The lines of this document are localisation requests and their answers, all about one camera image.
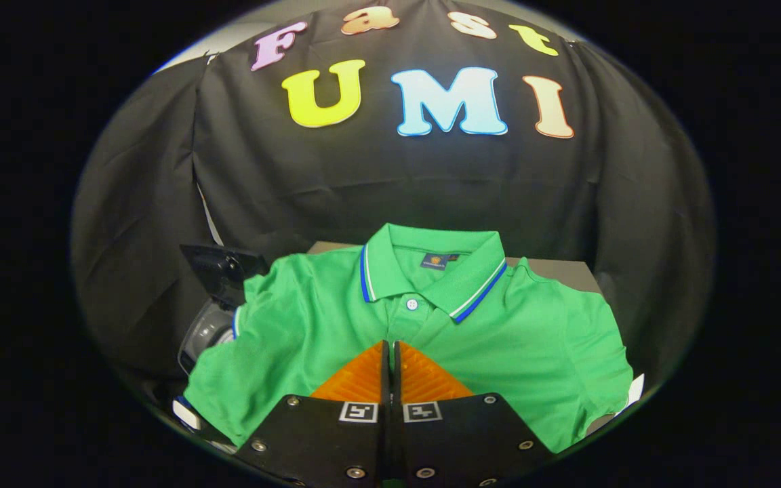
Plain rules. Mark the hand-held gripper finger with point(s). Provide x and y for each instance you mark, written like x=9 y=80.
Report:
x=386 y=393
x=396 y=393

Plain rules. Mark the green polo shirt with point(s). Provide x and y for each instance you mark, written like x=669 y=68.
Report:
x=533 y=339

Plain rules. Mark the grey metal cabinet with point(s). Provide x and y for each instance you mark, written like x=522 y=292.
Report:
x=560 y=271

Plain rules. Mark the black backdrop cloth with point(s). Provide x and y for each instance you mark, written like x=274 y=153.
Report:
x=363 y=183

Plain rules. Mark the white paper sheet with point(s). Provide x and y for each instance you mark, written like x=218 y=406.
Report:
x=636 y=390

